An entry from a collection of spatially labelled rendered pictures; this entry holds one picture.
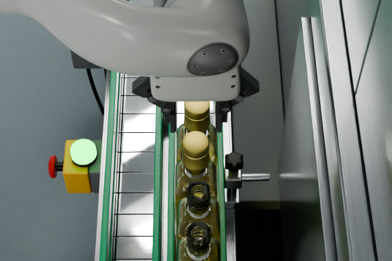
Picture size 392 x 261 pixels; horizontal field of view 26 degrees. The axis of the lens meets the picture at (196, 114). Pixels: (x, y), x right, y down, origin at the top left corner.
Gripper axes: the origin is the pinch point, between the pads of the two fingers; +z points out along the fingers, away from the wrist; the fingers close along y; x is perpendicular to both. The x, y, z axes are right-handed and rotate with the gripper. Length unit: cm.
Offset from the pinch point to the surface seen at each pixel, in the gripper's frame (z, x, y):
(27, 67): 64, -57, 37
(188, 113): 6.4, -4.5, 0.9
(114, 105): 25.7, -19.4, 12.8
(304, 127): -4.8, 5.2, -12.1
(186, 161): 8.7, 1.2, 1.2
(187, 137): 6.0, -0.6, 1.1
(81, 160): 37.7, -16.7, 19.0
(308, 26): -9.7, -5.3, -12.9
